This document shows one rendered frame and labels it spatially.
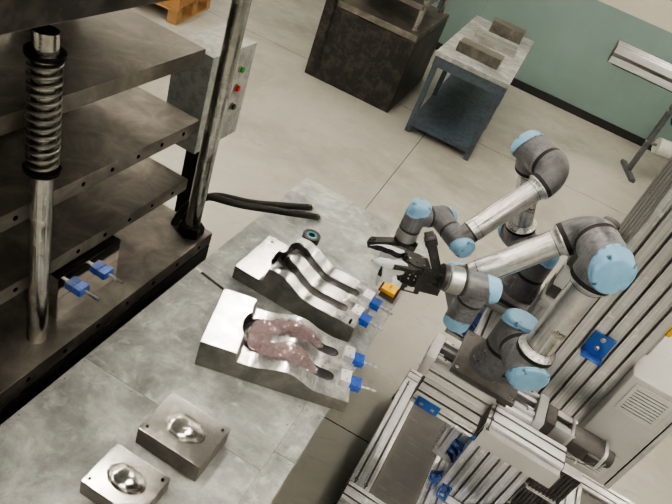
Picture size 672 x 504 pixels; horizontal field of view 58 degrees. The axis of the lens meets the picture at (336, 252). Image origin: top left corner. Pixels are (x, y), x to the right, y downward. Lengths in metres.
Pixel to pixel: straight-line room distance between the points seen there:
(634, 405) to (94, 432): 1.63
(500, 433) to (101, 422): 1.19
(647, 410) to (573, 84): 6.63
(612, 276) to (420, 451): 1.48
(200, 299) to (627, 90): 7.04
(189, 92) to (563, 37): 6.54
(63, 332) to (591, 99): 7.41
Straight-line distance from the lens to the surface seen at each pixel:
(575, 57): 8.42
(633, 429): 2.27
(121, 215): 2.11
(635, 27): 8.36
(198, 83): 2.31
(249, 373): 1.97
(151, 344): 2.03
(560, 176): 2.09
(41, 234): 1.74
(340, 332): 2.20
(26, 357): 2.01
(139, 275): 2.27
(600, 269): 1.62
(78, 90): 1.71
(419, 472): 2.79
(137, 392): 1.92
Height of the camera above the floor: 2.34
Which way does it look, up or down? 36 degrees down
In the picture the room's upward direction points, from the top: 23 degrees clockwise
